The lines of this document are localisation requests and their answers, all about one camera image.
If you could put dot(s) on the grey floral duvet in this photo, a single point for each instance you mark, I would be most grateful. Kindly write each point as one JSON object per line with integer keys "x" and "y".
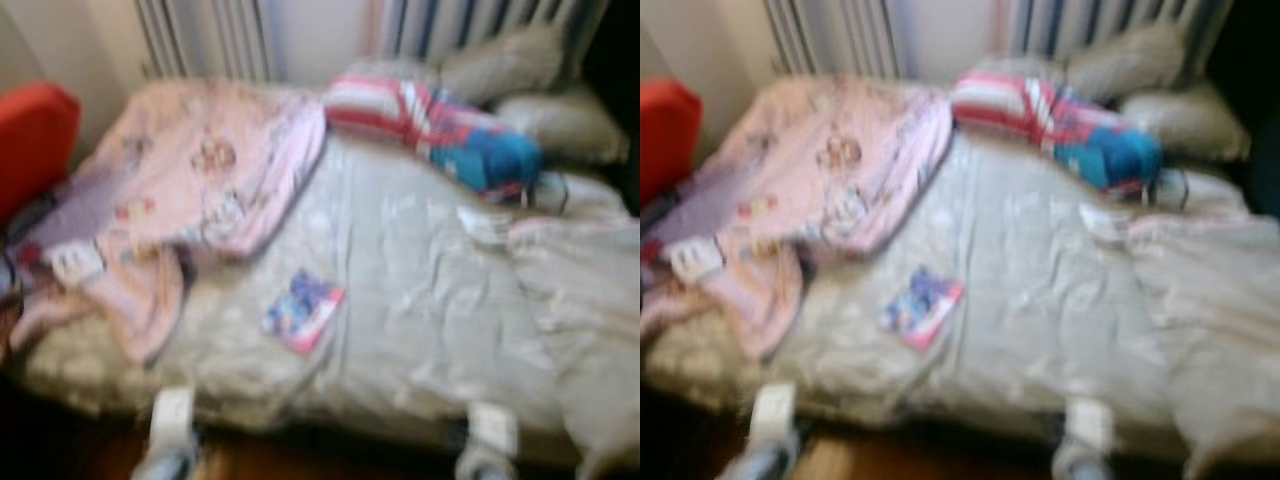
{"x": 1220, "y": 300}
{"x": 590, "y": 300}

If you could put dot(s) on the white tissue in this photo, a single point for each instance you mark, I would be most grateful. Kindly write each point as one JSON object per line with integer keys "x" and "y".
{"x": 1103, "y": 223}
{"x": 485, "y": 225}

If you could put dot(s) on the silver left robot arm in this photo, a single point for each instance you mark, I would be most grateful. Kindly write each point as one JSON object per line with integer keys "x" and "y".
{"x": 760, "y": 462}
{"x": 165, "y": 465}

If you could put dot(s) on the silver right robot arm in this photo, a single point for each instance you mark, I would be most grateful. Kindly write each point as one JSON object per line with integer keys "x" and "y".
{"x": 1082, "y": 465}
{"x": 487, "y": 467}

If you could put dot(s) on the dark patterned cloth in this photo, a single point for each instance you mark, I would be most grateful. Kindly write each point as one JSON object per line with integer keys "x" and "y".
{"x": 10, "y": 290}
{"x": 652, "y": 265}

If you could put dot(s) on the clear glass cup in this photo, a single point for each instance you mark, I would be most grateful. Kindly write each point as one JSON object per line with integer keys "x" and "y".
{"x": 1170, "y": 190}
{"x": 550, "y": 192}

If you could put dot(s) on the red sofa cushion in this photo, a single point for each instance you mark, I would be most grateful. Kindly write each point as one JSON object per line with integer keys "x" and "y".
{"x": 35, "y": 140}
{"x": 668, "y": 130}

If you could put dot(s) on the pink cartoon print blanket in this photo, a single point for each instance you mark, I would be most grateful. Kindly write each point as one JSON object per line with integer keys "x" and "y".
{"x": 200, "y": 160}
{"x": 830, "y": 160}

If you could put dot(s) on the grey floral bedsheet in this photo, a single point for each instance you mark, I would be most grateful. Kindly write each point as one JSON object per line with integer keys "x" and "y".
{"x": 400, "y": 280}
{"x": 1030, "y": 280}

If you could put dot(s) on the grey striped curtain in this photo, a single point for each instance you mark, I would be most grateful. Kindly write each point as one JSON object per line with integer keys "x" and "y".
{"x": 480, "y": 25}
{"x": 1110, "y": 25}
{"x": 830, "y": 40}
{"x": 205, "y": 40}

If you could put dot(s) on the colourful comic book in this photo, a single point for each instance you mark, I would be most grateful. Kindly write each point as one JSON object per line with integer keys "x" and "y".
{"x": 303, "y": 312}
{"x": 922, "y": 308}

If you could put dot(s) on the red white blue bolster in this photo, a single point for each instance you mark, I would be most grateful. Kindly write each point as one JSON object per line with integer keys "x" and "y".
{"x": 380, "y": 100}
{"x": 1005, "y": 98}

